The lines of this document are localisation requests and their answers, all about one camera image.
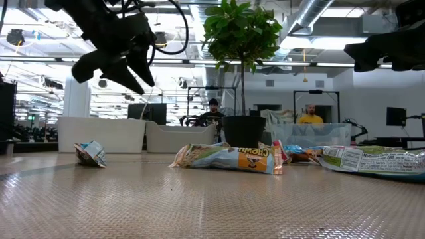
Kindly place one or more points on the grey cloth cover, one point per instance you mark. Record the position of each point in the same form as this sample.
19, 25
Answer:
279, 116

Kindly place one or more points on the black cabinet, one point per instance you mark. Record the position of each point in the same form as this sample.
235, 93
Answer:
7, 111

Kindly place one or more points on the person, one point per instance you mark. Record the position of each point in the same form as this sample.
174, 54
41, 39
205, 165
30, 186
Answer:
311, 119
212, 116

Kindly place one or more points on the blue granola bar wrapper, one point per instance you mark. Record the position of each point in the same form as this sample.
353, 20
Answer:
91, 154
293, 148

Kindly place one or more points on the large white plastic bin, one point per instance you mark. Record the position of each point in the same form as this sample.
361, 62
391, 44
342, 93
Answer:
99, 134

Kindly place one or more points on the white pillar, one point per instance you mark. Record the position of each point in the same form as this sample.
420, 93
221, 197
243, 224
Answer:
76, 96

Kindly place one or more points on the black plant pot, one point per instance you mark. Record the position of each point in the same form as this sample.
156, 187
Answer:
244, 134

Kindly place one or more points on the Cheetos chip bag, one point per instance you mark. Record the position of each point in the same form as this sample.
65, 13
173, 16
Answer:
225, 159

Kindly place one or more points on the silver air duct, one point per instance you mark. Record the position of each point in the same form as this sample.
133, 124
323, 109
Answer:
308, 16

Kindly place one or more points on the clear plastic bin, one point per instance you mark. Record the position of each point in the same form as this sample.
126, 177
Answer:
325, 134

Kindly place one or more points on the black workbench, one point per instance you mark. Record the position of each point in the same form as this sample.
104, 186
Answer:
391, 142

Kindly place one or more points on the black computer monitor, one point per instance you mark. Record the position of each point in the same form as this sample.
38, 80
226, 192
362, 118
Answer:
152, 113

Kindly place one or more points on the blue red snack packet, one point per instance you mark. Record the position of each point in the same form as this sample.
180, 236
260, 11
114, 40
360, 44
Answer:
305, 156

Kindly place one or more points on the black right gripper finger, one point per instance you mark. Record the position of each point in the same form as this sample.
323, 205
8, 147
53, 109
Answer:
362, 54

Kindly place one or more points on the black monitor on arm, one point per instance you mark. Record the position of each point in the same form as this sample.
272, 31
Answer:
396, 116

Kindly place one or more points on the green granola bar wrapper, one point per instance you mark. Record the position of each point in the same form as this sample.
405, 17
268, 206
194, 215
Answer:
375, 162

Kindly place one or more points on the white bin with curved rim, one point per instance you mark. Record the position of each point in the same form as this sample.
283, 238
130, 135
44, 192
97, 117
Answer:
179, 139

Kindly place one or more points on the small grey container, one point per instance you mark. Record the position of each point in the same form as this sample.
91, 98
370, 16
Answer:
6, 147

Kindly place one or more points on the beige mesh table mat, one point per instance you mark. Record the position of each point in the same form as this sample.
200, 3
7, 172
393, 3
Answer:
199, 206

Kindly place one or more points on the black background rig frame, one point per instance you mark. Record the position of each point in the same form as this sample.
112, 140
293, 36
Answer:
315, 92
212, 88

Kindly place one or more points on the green leafy potted tree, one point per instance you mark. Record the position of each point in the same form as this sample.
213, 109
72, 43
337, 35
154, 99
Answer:
239, 33

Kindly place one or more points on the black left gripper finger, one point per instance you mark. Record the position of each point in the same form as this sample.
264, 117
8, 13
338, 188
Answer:
124, 76
142, 63

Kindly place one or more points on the black background robot arm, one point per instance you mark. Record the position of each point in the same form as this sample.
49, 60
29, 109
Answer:
357, 127
191, 121

